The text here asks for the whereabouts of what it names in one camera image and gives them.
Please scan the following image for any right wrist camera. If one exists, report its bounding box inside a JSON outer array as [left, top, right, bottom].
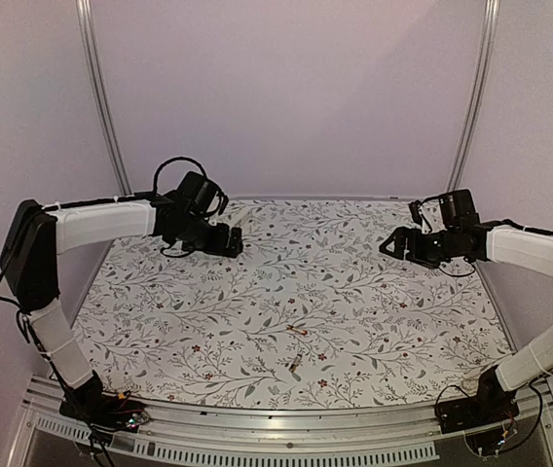
[[408, 200, 430, 228]]

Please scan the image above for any left aluminium frame post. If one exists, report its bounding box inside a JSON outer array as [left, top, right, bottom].
[[75, 0, 131, 195]]

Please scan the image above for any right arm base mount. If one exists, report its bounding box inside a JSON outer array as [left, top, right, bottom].
[[434, 367, 519, 434]]

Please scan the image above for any front aluminium rail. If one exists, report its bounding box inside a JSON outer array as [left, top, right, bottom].
[[8, 377, 553, 466]]

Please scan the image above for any AAA battery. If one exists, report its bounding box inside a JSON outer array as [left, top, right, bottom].
[[288, 354, 303, 374], [286, 325, 309, 336]]

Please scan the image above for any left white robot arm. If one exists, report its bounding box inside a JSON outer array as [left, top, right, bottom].
[[0, 163, 243, 422]]

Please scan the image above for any floral patterned table mat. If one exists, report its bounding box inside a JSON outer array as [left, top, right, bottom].
[[73, 200, 511, 410]]

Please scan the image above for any aluminium frame post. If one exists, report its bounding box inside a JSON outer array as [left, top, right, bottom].
[[75, 0, 131, 195], [446, 0, 500, 191]]

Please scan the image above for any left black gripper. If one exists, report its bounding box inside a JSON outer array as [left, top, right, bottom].
[[170, 214, 242, 258]]

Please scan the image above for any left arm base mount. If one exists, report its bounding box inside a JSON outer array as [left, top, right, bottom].
[[59, 371, 150, 432]]

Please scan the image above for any right aluminium frame post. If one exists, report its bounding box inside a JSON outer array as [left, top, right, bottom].
[[446, 0, 500, 191]]

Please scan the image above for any white remote control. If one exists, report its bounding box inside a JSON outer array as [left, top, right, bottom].
[[230, 207, 253, 228]]

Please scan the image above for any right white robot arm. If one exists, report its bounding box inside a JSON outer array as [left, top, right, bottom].
[[379, 189, 553, 424]]

